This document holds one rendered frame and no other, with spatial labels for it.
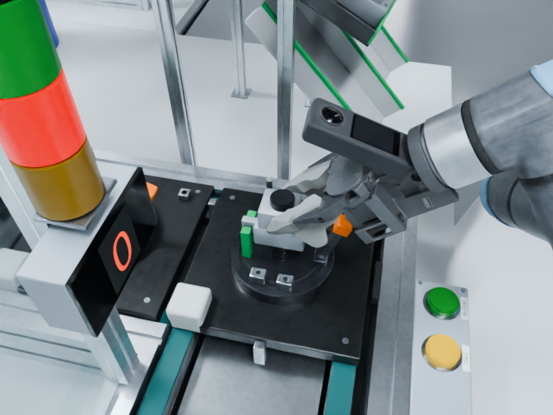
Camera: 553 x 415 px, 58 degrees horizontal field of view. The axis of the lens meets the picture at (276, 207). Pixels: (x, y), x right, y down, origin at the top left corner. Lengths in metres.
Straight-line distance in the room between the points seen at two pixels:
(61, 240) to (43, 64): 0.14
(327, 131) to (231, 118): 0.63
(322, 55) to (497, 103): 0.42
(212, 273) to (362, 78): 0.41
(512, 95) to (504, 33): 3.07
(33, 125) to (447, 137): 0.34
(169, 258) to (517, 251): 0.57
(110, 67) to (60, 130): 1.00
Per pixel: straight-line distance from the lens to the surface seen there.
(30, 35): 0.30
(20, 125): 0.32
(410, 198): 0.54
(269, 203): 0.60
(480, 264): 0.89
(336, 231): 0.60
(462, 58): 3.18
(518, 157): 0.48
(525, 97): 0.47
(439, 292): 0.69
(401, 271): 0.71
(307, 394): 0.65
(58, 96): 0.32
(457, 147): 0.48
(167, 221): 0.75
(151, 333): 0.66
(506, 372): 0.79
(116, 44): 1.42
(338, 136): 0.48
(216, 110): 1.13
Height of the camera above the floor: 1.52
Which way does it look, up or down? 47 degrees down
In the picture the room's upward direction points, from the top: straight up
